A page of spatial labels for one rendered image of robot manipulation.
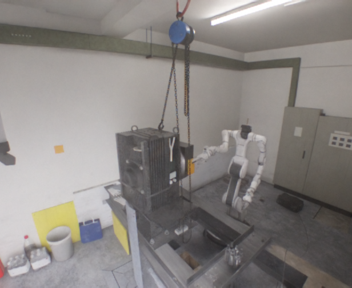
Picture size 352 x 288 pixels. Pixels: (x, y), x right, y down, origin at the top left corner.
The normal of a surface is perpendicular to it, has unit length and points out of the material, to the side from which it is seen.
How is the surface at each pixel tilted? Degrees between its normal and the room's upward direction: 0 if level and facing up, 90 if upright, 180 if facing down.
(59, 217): 87
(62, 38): 90
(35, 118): 90
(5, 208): 90
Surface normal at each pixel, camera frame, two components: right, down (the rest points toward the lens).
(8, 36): 0.62, 0.22
